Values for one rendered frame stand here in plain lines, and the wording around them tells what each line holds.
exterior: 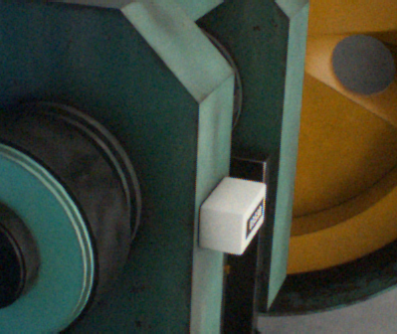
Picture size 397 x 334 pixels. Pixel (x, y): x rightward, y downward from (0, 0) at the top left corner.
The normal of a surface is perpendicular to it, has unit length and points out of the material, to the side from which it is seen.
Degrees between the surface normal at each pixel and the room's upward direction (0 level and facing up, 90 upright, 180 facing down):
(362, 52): 90
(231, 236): 90
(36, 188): 90
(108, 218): 71
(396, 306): 0
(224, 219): 90
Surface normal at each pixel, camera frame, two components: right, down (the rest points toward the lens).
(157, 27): 0.70, -0.52
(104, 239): 0.93, -0.01
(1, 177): -0.33, 0.37
